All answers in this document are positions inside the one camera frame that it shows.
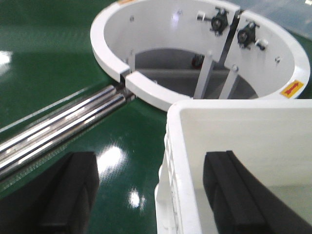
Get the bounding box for white plastic tote box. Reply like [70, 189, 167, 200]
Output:
[155, 99, 312, 234]

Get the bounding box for white inner ring guard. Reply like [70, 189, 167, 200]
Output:
[90, 0, 311, 111]

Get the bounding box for chrome roller rods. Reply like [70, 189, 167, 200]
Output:
[0, 85, 134, 179]

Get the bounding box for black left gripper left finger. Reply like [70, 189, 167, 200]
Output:
[0, 152, 99, 234]

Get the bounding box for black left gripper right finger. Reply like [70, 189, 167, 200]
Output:
[203, 151, 312, 234]

